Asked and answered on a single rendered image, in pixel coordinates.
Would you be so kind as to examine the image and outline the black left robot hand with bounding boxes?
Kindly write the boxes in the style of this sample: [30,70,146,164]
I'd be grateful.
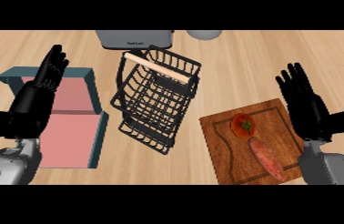
[0,44,71,140]

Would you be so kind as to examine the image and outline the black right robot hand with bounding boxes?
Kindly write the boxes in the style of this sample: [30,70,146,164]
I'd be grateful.
[275,62,344,143]

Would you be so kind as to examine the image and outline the pink sweet potato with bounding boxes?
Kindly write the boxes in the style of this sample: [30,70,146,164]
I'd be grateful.
[247,137,288,183]

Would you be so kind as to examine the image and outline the brown wooden cutting board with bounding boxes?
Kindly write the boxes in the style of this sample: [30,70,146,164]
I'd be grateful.
[199,97,307,186]

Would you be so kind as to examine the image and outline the teal and pink open drawer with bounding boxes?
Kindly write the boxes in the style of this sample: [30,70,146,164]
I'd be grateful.
[0,66,111,169]

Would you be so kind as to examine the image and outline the red tomato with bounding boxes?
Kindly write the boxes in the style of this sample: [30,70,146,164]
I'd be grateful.
[230,112,257,140]

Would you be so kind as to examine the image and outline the grey toaster appliance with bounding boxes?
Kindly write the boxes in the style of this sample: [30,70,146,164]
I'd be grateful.
[95,30,174,51]

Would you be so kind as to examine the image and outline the grey round bowl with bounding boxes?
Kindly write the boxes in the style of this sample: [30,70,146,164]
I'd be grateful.
[186,30,225,41]

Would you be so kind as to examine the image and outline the black wire tiered basket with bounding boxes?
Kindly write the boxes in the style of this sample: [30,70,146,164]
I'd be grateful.
[109,45,202,156]

